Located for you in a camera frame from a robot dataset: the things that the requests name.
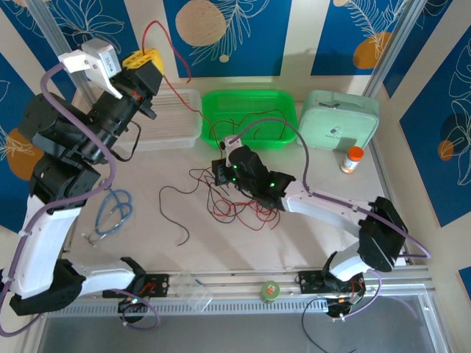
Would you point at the aluminium frame post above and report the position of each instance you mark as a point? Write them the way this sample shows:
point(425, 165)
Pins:
point(48, 22)
point(393, 44)

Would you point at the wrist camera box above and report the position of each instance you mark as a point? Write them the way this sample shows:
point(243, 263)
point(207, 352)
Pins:
point(99, 59)
point(232, 145)

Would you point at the blue stethoscope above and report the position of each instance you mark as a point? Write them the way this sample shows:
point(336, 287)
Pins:
point(110, 220)

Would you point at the green round container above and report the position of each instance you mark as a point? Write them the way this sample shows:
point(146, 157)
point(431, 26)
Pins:
point(269, 291)

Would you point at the green plastic basket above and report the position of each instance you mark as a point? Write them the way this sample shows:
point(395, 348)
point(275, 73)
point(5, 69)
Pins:
point(254, 103)

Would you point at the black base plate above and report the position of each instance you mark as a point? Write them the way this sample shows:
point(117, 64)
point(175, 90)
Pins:
point(309, 283)
point(158, 286)

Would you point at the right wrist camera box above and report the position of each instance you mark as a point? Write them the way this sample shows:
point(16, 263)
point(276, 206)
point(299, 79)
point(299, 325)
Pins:
point(232, 145)

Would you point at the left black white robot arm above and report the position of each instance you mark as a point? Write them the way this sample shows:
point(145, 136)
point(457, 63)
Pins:
point(40, 250)

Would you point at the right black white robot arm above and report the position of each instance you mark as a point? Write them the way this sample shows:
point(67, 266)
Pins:
point(324, 213)

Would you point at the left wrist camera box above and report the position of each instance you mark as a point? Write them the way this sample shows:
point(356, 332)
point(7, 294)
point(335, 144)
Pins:
point(99, 59)

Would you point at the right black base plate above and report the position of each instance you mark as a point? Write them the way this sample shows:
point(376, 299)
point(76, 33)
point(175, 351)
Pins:
point(309, 283)

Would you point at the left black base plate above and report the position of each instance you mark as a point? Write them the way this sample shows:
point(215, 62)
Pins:
point(158, 286)

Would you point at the mint green zip pouch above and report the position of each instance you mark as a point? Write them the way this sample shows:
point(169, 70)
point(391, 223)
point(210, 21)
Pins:
point(338, 117)

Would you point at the white plastic basket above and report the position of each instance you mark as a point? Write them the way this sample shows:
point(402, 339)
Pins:
point(169, 121)

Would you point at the orange capped pill bottle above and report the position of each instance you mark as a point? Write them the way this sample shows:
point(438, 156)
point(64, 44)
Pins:
point(351, 160)

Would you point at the clear plastic box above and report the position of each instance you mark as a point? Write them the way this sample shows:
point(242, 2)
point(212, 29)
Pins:
point(193, 294)

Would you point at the aluminium frame rail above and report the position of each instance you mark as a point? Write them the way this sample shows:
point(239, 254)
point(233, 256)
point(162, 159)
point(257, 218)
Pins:
point(235, 283)

